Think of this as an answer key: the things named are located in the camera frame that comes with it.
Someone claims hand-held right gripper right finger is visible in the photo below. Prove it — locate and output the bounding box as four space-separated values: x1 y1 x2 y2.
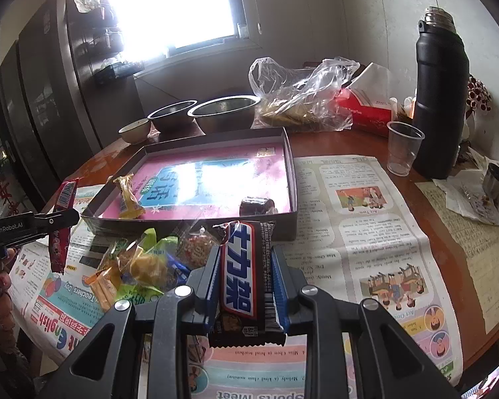
271 244 458 399

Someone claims brown chocolate bar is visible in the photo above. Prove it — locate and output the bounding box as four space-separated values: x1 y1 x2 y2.
208 220 285 347

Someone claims clear plastic cup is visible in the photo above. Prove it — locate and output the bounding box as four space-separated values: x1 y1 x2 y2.
386 120 425 176

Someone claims bright window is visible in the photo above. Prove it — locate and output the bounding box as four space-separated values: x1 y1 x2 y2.
89 0 260 57

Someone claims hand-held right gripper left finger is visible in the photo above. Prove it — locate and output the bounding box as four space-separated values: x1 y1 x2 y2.
37 244 223 399

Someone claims person's left hand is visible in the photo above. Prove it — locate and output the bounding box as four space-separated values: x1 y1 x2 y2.
0 248 16 341

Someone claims red dotted cloth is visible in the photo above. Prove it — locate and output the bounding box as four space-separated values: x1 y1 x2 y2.
467 74 492 113

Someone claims clear plastic bag of pastries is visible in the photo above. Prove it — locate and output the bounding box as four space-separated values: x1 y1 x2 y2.
248 56 360 133

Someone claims printed newspaper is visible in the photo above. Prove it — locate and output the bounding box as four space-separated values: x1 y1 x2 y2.
8 156 464 399

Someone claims light green printed packet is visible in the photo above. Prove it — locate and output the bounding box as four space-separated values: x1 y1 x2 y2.
115 283 167 306

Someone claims red snack packet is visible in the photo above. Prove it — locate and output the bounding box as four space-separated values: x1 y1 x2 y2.
46 178 82 275

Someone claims dark refrigerator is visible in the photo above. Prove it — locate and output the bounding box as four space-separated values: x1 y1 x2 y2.
0 0 146 200

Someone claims yellowish paper sheet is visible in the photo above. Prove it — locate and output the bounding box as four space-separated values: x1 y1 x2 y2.
415 175 499 335

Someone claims large steel bowl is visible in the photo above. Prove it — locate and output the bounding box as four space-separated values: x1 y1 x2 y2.
188 95 262 134

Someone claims clear round cracker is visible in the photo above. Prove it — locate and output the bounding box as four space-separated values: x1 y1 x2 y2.
182 232 222 269

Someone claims black thermos bottle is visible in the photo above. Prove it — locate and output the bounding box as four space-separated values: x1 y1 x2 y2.
412 6 470 179

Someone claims yellow pastry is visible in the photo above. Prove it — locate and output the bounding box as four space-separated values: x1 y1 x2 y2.
130 253 169 289

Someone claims medium steel bowl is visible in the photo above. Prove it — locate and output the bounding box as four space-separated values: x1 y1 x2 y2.
147 100 198 133

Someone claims small metal cup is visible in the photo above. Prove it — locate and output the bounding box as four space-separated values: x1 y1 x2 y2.
482 162 499 205

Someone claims grey cardboard box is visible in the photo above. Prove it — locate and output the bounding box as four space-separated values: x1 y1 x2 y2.
80 127 299 242

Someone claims dark brown wrapped cake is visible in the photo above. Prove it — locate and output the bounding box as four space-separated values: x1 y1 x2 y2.
238 195 276 217

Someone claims crumpled white paper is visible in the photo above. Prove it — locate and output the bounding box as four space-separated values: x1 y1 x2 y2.
432 170 499 227

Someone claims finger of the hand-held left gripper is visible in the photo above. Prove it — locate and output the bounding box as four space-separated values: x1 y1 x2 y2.
33 209 81 239

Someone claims yellow candy packet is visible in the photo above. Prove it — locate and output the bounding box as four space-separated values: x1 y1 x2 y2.
113 174 147 220

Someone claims red tissue box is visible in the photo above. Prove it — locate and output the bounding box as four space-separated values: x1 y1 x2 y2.
335 62 400 138

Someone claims small ceramic bowl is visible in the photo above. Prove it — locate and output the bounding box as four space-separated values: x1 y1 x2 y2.
118 118 152 144

